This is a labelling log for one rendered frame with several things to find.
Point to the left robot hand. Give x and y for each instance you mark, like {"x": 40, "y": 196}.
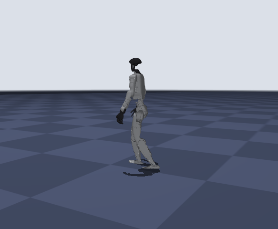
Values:
{"x": 120, "y": 116}

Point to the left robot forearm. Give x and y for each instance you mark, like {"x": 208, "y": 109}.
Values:
{"x": 127, "y": 101}

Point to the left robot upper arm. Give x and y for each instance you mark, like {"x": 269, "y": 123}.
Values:
{"x": 133, "y": 79}

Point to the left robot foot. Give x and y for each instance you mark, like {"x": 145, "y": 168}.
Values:
{"x": 152, "y": 167}

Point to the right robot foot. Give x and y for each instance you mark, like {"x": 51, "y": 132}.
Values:
{"x": 135, "y": 161}

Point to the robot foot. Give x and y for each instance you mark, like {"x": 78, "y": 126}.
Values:
{"x": 135, "y": 161}
{"x": 152, "y": 167}

